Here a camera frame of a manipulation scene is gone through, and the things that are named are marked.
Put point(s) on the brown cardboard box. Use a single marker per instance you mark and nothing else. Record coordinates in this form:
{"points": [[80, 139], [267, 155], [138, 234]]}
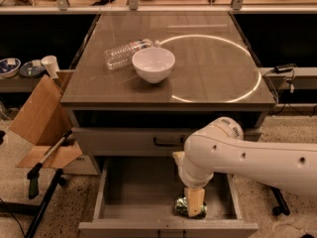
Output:
{"points": [[41, 121]]}

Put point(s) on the clear plastic water bottle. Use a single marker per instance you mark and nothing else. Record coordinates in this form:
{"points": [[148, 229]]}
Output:
{"points": [[122, 56]]}

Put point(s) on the open middle drawer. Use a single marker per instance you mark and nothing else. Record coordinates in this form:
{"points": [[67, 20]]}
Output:
{"points": [[136, 198]]}

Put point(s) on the black stand leg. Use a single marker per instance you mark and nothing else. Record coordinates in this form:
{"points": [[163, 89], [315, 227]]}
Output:
{"points": [[281, 205], [37, 212]]}

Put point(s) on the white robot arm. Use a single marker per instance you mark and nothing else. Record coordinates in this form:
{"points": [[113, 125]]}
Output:
{"points": [[220, 147]]}

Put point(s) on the black drawer handle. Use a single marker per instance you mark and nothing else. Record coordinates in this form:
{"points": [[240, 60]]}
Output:
{"points": [[158, 144]]}

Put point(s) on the black stand leg left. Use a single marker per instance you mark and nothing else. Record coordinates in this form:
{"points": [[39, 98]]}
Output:
{"points": [[37, 212]]}

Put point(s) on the blue patterned bowl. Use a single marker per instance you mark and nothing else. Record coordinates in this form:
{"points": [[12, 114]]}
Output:
{"points": [[9, 67]]}

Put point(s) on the reacher grabber tool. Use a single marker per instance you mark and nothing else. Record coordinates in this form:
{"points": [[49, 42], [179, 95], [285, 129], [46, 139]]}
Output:
{"points": [[34, 173]]}

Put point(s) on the black power adapter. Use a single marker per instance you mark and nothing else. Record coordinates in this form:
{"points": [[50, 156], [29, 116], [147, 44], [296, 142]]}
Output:
{"points": [[284, 68]]}

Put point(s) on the green crushed can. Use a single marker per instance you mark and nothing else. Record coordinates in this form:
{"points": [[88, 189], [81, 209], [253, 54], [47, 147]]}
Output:
{"points": [[181, 208]]}

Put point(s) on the white bowl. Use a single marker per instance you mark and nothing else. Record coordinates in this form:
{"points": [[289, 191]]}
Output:
{"points": [[153, 64]]}

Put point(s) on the white paper cup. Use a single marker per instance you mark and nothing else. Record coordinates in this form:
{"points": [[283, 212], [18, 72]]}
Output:
{"points": [[51, 65]]}

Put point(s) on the black stand leg right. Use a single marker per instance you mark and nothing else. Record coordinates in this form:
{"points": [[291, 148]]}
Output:
{"points": [[281, 205]]}

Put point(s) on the grey drawer cabinet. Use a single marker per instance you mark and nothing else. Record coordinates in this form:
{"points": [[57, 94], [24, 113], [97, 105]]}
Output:
{"points": [[214, 75]]}

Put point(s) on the blue plate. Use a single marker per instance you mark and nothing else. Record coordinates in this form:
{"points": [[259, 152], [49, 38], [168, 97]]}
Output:
{"points": [[32, 69]]}

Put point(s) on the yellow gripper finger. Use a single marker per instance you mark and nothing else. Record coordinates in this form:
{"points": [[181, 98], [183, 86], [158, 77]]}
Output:
{"points": [[194, 198], [178, 157]]}

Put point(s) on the closed top drawer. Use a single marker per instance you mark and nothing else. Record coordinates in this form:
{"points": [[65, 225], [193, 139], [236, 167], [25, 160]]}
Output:
{"points": [[128, 142]]}

